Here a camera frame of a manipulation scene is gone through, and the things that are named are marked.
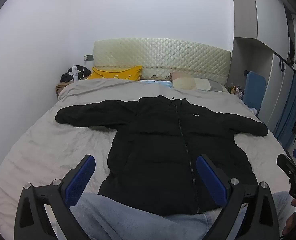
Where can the light blue jeans legs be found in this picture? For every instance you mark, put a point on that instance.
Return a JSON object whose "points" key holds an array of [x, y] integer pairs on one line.
{"points": [[103, 218]]}

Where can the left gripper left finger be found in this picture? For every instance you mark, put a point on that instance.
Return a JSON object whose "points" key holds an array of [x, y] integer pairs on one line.
{"points": [[32, 221]]}

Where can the wall socket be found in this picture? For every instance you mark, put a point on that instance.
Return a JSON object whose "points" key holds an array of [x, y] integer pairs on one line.
{"points": [[88, 57]]}

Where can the white bottle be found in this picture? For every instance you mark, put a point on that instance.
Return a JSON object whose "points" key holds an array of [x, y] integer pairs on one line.
{"points": [[75, 73]]}

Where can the grey bed duvet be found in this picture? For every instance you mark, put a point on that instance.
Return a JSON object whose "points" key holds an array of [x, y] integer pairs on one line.
{"points": [[47, 150]]}

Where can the light blue bed sheet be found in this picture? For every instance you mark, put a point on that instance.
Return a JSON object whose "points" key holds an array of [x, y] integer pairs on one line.
{"points": [[160, 82]]}

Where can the black bag on nightstand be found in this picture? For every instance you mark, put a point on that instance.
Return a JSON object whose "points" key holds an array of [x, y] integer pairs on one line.
{"points": [[83, 73]]}

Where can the grey white wardrobe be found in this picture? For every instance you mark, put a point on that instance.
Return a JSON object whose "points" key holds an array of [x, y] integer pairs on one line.
{"points": [[265, 43]]}

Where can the wooden nightstand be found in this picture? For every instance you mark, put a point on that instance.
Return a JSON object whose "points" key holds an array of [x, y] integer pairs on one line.
{"points": [[59, 87]]}

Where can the person right hand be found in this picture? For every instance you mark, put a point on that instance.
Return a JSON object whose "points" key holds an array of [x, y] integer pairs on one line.
{"points": [[289, 224]]}

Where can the yellow pillow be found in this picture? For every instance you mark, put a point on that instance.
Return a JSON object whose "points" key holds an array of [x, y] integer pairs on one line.
{"points": [[132, 74]]}

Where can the cream quilted headboard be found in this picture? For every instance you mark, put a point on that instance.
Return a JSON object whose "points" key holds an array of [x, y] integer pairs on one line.
{"points": [[159, 57]]}

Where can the blue curtain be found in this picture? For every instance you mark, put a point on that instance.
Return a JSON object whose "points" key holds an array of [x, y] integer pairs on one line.
{"points": [[284, 128]]}

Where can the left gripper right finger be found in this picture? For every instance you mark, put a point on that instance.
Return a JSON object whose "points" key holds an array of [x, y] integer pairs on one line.
{"points": [[260, 220]]}

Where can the beige pillow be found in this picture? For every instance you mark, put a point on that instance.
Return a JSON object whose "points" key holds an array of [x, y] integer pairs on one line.
{"points": [[188, 82]]}

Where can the black puffer jacket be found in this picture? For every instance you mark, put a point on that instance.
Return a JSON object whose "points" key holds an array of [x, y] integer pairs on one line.
{"points": [[152, 161]]}

